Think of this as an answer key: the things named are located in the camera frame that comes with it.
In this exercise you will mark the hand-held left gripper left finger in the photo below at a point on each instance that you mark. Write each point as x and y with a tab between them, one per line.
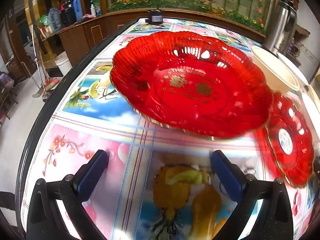
92	175

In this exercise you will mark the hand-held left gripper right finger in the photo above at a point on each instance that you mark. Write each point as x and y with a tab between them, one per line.
226	177

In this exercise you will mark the small red plastic plate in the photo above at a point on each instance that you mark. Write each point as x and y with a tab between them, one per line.
297	165

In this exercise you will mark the large red plastic plate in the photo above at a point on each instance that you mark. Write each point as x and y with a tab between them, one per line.
190	92

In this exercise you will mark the white paper bowl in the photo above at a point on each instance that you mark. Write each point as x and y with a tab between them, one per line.
311	105
272	75
300	72

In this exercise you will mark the printed flower tablecloth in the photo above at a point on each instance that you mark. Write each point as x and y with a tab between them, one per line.
82	132

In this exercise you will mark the colourful broom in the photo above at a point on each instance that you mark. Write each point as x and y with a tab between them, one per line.
51	83

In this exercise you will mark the white plastic bucket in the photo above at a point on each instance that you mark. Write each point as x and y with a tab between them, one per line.
63	65

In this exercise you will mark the curved wooden counter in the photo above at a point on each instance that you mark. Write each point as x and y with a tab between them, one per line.
75	37

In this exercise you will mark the stainless steel thermos kettle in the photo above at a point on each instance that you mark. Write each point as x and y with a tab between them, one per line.
277	30

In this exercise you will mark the pale blue water bottle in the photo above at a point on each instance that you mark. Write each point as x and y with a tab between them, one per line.
53	20

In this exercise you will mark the black thermos jug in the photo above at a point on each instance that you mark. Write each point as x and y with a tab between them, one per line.
67	15

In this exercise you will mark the white plastic bottle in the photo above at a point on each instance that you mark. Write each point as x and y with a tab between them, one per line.
93	11

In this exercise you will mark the blue water jug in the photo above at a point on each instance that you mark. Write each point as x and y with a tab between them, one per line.
78	8

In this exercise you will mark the small black device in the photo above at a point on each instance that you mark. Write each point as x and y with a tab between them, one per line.
155	17

